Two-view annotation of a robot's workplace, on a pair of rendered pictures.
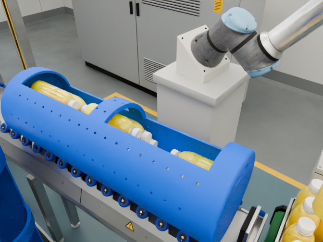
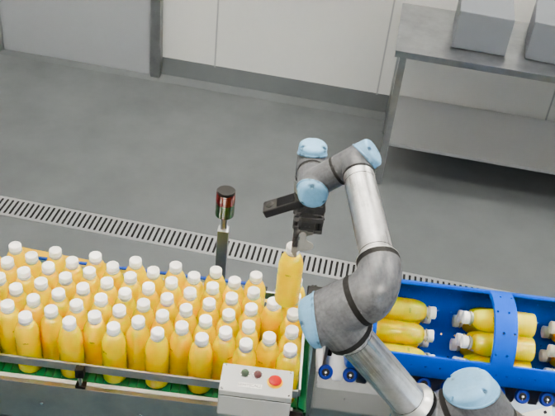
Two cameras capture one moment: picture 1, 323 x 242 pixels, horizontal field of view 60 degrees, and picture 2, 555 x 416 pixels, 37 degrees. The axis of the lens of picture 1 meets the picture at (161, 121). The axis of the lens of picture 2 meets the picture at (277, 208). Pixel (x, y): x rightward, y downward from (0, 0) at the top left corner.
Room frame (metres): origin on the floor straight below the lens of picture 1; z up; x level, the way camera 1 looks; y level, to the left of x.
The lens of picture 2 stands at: (1.85, -1.43, 2.83)
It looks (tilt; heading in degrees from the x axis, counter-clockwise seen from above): 37 degrees down; 146
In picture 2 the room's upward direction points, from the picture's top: 7 degrees clockwise
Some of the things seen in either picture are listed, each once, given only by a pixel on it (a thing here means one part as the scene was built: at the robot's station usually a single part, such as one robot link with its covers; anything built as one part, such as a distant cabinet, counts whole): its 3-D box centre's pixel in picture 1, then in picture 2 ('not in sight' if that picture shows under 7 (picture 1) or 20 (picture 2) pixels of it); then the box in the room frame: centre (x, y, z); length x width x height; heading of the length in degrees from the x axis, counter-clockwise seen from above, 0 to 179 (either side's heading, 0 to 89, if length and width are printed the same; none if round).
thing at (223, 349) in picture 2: not in sight; (223, 356); (0.37, -0.57, 1.00); 0.07 x 0.07 x 0.19
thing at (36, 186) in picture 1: (47, 211); not in sight; (0.98, 0.66, 0.31); 0.06 x 0.06 x 0.63; 56
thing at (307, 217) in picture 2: not in sight; (308, 209); (0.40, -0.36, 1.51); 0.09 x 0.08 x 0.12; 56
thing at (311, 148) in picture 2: not in sight; (311, 162); (0.40, -0.38, 1.67); 0.09 x 0.08 x 0.11; 149
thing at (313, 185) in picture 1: (317, 187); (290, 351); (0.51, -0.44, 1.10); 0.04 x 0.04 x 0.02
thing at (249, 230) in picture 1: (246, 230); (329, 341); (0.45, -0.24, 0.99); 0.10 x 0.02 x 0.12; 146
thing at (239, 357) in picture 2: not in sight; (243, 369); (0.44, -0.54, 1.00); 0.07 x 0.07 x 0.19
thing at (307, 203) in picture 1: (311, 205); (291, 332); (0.45, -0.39, 1.10); 0.04 x 0.04 x 0.02
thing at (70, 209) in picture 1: (66, 195); not in sight; (1.09, 0.58, 0.31); 0.06 x 0.06 x 0.63; 56
